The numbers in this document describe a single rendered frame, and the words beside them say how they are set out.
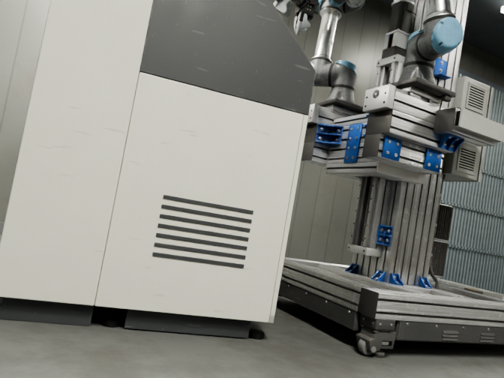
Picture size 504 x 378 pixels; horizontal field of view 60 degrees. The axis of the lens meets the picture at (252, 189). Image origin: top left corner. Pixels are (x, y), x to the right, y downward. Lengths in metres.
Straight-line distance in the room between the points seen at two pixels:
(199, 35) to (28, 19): 2.20
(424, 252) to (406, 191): 0.30
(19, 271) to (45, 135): 0.39
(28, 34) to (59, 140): 2.18
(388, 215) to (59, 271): 1.38
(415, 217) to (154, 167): 1.24
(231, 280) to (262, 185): 0.33
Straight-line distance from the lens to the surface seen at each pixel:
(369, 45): 4.69
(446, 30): 1.86
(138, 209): 1.39
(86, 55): 1.44
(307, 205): 4.08
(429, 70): 1.95
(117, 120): 1.40
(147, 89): 1.43
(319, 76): 2.35
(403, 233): 2.09
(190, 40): 1.49
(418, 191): 2.14
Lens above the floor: 0.42
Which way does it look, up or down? 3 degrees up
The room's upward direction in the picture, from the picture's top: 10 degrees clockwise
